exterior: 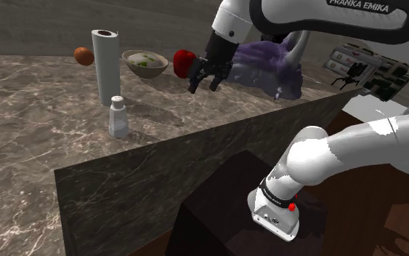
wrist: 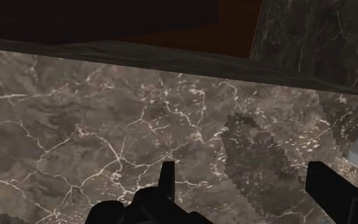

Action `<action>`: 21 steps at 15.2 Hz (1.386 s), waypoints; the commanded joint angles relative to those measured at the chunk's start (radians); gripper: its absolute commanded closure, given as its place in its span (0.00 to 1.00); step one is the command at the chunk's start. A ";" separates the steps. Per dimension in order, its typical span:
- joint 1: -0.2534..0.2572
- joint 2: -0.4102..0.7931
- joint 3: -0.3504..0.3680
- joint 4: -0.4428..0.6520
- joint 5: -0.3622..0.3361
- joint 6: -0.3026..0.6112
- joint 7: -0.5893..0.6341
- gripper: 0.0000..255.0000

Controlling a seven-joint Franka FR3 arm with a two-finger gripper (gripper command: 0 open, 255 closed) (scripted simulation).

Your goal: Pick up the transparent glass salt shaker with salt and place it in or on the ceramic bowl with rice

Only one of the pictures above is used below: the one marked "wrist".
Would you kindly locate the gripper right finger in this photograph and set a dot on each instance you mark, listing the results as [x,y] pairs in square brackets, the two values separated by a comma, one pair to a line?
[333,192]

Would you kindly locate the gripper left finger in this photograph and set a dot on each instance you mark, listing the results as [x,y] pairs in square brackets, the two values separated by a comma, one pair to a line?
[166,192]

